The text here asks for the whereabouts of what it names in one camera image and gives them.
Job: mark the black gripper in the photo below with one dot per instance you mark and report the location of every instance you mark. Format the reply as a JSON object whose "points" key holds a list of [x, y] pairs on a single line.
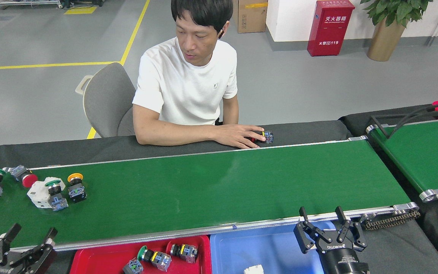
{"points": [[2, 269], [342, 262]]}

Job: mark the white circuit breaker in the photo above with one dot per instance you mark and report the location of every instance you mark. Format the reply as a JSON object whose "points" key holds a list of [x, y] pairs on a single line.
{"points": [[253, 270], [38, 196]]}

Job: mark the red mushroom push button switch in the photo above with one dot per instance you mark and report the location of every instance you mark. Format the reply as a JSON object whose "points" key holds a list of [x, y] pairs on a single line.
{"points": [[132, 267], [30, 181]]}

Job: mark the yellow push button switch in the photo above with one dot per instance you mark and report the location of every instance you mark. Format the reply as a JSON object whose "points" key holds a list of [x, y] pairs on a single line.
{"points": [[77, 193]]}

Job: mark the black selector switch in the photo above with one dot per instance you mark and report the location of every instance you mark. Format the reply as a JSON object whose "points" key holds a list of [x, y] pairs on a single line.
{"points": [[189, 253]]}

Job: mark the person's left forearm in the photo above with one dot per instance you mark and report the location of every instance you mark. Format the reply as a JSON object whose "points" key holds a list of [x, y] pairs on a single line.
{"points": [[231, 110]]}

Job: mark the person's right forearm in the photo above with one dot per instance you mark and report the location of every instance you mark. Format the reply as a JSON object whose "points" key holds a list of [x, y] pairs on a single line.
{"points": [[173, 133]]}

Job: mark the blue plastic tray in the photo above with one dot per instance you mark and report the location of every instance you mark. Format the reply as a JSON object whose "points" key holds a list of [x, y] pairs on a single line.
{"points": [[264, 247]]}

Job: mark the red plastic tray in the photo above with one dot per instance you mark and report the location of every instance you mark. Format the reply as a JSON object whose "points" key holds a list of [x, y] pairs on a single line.
{"points": [[101, 258]]}

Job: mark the green feeder conveyor belt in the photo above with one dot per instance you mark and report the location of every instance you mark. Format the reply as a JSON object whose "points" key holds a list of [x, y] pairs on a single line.
{"points": [[428, 156]]}

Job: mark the long green conveyor belt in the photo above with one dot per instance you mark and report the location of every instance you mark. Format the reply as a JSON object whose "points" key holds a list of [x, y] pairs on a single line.
{"points": [[203, 190]]}

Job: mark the person's right hand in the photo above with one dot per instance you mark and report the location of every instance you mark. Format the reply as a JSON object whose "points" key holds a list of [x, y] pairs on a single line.
{"points": [[238, 135]]}

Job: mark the grey office chair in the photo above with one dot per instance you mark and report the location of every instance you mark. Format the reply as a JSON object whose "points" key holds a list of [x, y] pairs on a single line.
{"points": [[105, 99]]}

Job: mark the potted plant in gold pot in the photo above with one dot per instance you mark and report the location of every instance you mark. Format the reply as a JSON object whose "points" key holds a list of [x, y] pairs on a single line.
{"points": [[385, 43]]}

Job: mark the red fire extinguisher box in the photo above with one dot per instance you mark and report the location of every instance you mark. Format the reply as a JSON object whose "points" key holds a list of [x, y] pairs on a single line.
{"points": [[330, 32]]}

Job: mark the person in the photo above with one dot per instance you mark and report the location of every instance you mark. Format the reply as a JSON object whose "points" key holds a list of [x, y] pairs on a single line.
{"points": [[184, 87]]}

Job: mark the brown cardboard box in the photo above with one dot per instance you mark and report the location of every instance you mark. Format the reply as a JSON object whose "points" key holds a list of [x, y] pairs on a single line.
{"points": [[251, 19]]}

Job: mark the metal trolley cart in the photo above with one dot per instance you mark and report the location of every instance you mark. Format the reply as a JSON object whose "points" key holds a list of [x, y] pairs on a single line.
{"points": [[25, 3]]}

